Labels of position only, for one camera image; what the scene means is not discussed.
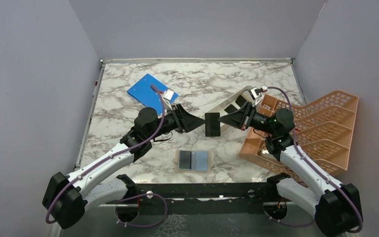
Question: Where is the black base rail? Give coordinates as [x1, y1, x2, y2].
[104, 182, 298, 217]

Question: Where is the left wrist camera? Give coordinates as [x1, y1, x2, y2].
[162, 88, 174, 111]

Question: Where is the beige card holder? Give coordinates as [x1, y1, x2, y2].
[173, 150, 212, 173]

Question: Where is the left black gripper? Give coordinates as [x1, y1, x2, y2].
[147, 104, 206, 141]

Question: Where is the purple cable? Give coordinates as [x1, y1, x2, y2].
[261, 85, 364, 234]
[45, 84, 169, 228]

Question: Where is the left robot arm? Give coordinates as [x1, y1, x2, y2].
[42, 104, 205, 229]

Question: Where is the orange plastic file rack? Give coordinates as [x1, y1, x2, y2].
[239, 90, 359, 184]

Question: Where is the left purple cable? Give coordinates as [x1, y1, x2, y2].
[45, 84, 169, 228]

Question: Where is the stack of cards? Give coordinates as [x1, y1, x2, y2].
[224, 95, 248, 114]

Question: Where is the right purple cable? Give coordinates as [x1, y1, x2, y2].
[261, 85, 364, 234]

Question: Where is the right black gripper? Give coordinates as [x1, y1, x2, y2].
[219, 101, 277, 135]

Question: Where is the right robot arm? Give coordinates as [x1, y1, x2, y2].
[218, 102, 363, 237]

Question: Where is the black credit card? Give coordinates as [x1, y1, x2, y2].
[178, 151, 192, 170]
[205, 112, 221, 137]

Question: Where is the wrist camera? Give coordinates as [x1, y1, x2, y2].
[162, 88, 174, 111]
[248, 86, 268, 106]

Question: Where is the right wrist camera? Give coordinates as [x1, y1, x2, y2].
[248, 86, 268, 106]

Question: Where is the blue plastic board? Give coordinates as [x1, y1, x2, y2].
[127, 74, 168, 114]

